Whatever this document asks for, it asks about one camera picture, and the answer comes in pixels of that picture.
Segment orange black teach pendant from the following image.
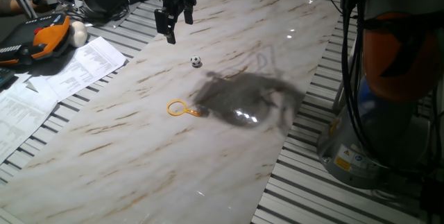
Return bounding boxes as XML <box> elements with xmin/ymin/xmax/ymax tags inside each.
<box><xmin>0</xmin><ymin>13</ymin><xmax>72</xmax><ymax>67</ymax></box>

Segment person hand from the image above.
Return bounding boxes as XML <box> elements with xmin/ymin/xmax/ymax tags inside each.
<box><xmin>9</xmin><ymin>0</ymin><xmax>59</xmax><ymax>14</ymax></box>

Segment white round ball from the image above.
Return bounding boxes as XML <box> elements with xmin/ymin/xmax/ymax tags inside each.
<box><xmin>67</xmin><ymin>21</ymin><xmax>89</xmax><ymax>49</ymax></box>

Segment black keyboard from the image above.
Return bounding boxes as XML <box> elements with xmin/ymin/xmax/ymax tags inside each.
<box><xmin>0</xmin><ymin>67</ymin><xmax>17</xmax><ymax>89</ymax></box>

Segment printed white paper sheet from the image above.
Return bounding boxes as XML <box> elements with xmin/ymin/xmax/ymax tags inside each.
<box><xmin>28</xmin><ymin>36</ymin><xmax>128</xmax><ymax>102</ymax></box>
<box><xmin>0</xmin><ymin>80</ymin><xmax>59</xmax><ymax>165</ymax></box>

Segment yellow plastic bubble ring wand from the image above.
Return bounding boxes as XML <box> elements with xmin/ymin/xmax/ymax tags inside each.
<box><xmin>166</xmin><ymin>99</ymin><xmax>203</xmax><ymax>118</ymax></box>

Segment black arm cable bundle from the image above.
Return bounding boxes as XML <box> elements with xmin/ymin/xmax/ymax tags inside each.
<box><xmin>339</xmin><ymin>0</ymin><xmax>369</xmax><ymax>160</ymax></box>

